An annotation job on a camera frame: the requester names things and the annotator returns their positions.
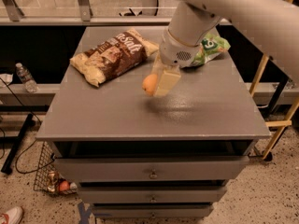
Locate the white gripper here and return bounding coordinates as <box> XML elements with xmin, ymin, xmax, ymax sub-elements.
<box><xmin>151</xmin><ymin>28</ymin><xmax>200</xmax><ymax>97</ymax></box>

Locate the orange fruit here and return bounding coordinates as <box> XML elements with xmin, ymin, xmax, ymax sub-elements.
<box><xmin>142</xmin><ymin>74</ymin><xmax>158</xmax><ymax>96</ymax></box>

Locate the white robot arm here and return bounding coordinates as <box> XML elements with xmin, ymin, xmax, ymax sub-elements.
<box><xmin>153</xmin><ymin>0</ymin><xmax>299</xmax><ymax>97</ymax></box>

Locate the brown sea salt chip bag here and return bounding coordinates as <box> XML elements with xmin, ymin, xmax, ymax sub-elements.
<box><xmin>70</xmin><ymin>28</ymin><xmax>159</xmax><ymax>87</ymax></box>

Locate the green snack bag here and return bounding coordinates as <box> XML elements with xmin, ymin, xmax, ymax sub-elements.
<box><xmin>192</xmin><ymin>33</ymin><xmax>231</xmax><ymax>66</ymax></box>

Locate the grey drawer cabinet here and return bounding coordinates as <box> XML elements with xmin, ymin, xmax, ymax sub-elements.
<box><xmin>36</xmin><ymin>24</ymin><xmax>272</xmax><ymax>220</ymax></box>

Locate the top grey drawer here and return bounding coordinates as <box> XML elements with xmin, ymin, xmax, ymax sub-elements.
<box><xmin>54</xmin><ymin>156</ymin><xmax>249</xmax><ymax>182</ymax></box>

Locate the grey drawer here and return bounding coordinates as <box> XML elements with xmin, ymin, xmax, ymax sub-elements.
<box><xmin>78</xmin><ymin>187</ymin><xmax>227</xmax><ymax>204</ymax></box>
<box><xmin>54</xmin><ymin>156</ymin><xmax>249</xmax><ymax>182</ymax></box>
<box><xmin>92</xmin><ymin>205</ymin><xmax>213</xmax><ymax>218</ymax></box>

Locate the bottom grey drawer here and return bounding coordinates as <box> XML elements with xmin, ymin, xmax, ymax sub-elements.
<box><xmin>92</xmin><ymin>205</ymin><xmax>213</xmax><ymax>218</ymax></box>

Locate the clear plastic water bottle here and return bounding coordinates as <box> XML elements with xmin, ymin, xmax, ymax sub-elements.
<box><xmin>16</xmin><ymin>63</ymin><xmax>38</xmax><ymax>93</ymax></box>

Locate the middle grey drawer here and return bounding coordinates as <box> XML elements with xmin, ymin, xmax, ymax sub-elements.
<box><xmin>78</xmin><ymin>187</ymin><xmax>227</xmax><ymax>204</ymax></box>

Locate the orange ball in basket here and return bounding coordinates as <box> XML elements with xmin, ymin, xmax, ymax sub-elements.
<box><xmin>59</xmin><ymin>180</ymin><xmax>70</xmax><ymax>191</ymax></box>

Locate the black metal stand leg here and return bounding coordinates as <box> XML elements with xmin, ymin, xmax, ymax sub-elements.
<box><xmin>1</xmin><ymin>114</ymin><xmax>33</xmax><ymax>175</ymax></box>

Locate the white and red shoe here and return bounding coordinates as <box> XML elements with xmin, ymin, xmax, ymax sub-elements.
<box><xmin>0</xmin><ymin>206</ymin><xmax>23</xmax><ymax>224</ymax></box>

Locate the black cable on floor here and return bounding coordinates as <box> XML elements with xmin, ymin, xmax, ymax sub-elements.
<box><xmin>0</xmin><ymin>77</ymin><xmax>57</xmax><ymax>175</ymax></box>

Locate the black wire basket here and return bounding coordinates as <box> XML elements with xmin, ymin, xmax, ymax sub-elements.
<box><xmin>34</xmin><ymin>144</ymin><xmax>78</xmax><ymax>196</ymax></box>

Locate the metal railing frame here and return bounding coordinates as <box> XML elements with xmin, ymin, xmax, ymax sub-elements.
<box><xmin>0</xmin><ymin>0</ymin><xmax>232</xmax><ymax>26</ymax></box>

